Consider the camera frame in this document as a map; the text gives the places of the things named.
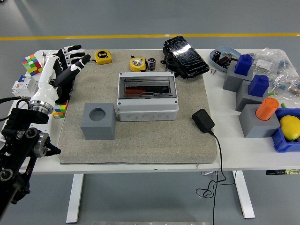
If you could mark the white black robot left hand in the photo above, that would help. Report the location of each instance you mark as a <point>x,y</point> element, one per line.
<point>47,79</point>

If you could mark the clear hinged box lid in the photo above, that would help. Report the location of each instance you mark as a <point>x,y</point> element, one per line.
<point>145,80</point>

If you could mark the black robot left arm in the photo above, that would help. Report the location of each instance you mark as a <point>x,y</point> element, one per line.
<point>18,140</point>

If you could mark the grey plastic electrical box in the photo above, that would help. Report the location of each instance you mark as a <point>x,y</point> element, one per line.
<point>147,112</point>

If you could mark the silver pen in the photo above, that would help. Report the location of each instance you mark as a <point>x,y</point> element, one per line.
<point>43,58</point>

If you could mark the pastel rubik's cube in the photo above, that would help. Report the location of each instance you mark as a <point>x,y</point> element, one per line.
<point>30,64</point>

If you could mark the black cloth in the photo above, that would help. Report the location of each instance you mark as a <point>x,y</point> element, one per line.
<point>65,93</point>

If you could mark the white circuit breaker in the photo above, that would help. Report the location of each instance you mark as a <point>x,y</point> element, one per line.
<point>22,86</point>

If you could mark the bright rubik's cube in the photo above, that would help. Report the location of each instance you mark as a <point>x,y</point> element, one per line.
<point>59,112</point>

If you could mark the square yellow tape measure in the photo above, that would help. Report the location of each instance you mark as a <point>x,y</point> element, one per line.
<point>103,57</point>

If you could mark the grey block with round hole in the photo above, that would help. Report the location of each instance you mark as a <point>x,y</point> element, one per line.
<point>98,131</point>

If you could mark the round yellow tape measure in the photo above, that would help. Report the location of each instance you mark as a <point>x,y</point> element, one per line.
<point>137,64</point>

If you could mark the black silver capacitor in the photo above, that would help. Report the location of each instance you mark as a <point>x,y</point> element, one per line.
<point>152,64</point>

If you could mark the grey-brown mat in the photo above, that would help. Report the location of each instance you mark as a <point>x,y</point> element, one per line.
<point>140,145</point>

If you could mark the white table leg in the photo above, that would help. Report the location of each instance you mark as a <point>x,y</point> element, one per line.
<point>245,199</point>
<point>75,199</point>

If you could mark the glossy black case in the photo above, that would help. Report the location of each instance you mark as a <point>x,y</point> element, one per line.
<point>187,58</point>

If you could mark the black power adapter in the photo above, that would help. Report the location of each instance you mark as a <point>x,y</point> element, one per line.
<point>202,120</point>

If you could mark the black capacitor in dish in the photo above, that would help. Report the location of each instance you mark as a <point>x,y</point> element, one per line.
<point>216,55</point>

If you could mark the dark red capacitor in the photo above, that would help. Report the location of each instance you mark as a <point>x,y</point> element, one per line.
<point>224,61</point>

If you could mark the light blue dish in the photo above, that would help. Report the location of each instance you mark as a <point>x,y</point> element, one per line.
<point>225,48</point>

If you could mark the grey block holder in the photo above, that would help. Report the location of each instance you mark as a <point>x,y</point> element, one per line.
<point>230,79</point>
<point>242,98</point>
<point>253,126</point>

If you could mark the blue bottle-shaped block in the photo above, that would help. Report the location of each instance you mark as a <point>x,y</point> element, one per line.
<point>257,86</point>
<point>243,65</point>

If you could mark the clear bag of parts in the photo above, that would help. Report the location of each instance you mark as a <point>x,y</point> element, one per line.
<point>269,58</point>
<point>287,82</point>

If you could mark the blue plastic bin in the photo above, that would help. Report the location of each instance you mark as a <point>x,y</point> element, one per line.
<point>280,140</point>

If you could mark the black table control panel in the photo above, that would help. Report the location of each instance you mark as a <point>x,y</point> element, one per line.
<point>276,172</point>

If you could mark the yellow lemon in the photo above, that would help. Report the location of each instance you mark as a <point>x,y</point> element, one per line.
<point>290,127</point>

